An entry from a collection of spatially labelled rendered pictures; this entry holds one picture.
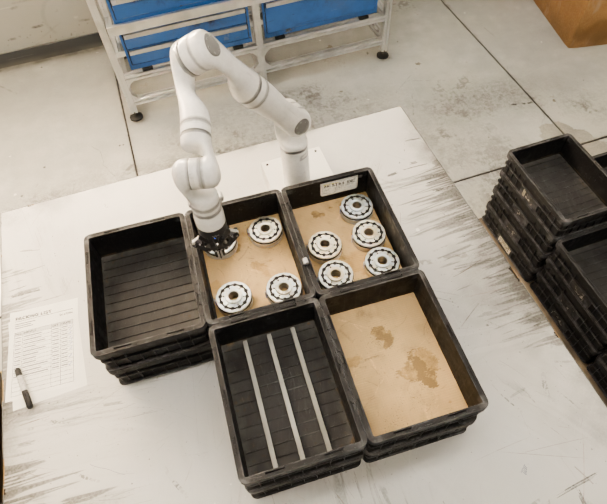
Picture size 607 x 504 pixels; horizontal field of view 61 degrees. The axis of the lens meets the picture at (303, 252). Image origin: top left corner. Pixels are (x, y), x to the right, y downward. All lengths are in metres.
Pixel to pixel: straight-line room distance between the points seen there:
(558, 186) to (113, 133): 2.46
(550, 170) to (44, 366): 2.05
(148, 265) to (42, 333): 0.40
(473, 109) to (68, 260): 2.46
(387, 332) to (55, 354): 0.99
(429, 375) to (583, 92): 2.64
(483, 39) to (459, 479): 3.09
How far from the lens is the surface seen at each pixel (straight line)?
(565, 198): 2.34
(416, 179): 1.95
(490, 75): 3.67
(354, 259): 1.55
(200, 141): 1.17
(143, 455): 1.54
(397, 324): 1.46
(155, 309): 1.54
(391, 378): 1.39
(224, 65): 1.32
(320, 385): 1.38
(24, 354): 1.79
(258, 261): 1.56
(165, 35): 3.16
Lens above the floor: 2.13
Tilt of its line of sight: 56 degrees down
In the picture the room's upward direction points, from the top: 4 degrees counter-clockwise
